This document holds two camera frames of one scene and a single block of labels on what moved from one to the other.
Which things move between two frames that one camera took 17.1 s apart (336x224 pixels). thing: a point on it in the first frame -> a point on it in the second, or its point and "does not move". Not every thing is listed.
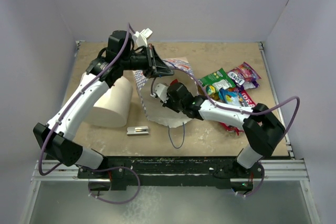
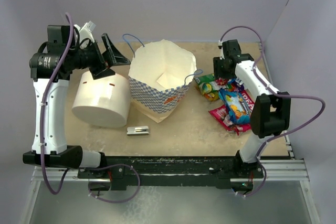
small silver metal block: x=137 y=130 does not move
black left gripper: x=156 y=67 -> x=111 y=57
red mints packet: x=174 y=82 -> x=220 y=81
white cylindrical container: x=112 y=108 does not move
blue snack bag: x=231 y=97 does not move
